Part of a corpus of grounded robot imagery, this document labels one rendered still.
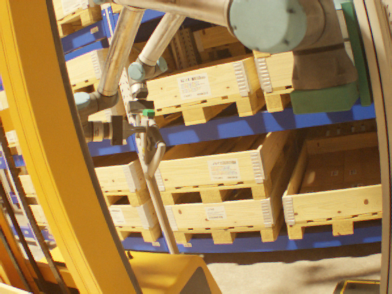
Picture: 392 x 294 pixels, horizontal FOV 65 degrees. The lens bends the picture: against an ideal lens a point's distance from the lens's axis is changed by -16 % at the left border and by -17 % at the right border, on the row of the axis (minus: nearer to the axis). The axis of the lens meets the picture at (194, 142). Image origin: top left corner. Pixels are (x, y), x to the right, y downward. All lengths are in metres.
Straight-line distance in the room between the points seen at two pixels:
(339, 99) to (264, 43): 0.25
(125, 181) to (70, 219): 1.88
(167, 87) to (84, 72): 0.72
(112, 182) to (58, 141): 1.98
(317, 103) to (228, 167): 1.55
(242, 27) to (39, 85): 0.51
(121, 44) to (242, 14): 0.71
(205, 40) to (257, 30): 2.87
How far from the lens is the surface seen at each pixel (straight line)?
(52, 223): 1.02
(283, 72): 2.14
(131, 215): 2.94
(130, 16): 1.29
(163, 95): 2.42
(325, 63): 0.87
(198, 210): 2.59
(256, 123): 2.29
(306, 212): 2.40
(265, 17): 0.71
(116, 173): 2.83
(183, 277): 1.34
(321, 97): 0.87
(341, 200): 2.34
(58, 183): 0.92
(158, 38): 1.60
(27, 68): 0.91
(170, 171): 2.55
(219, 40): 3.54
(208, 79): 2.27
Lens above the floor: 1.60
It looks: 13 degrees down
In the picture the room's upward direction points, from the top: 14 degrees counter-clockwise
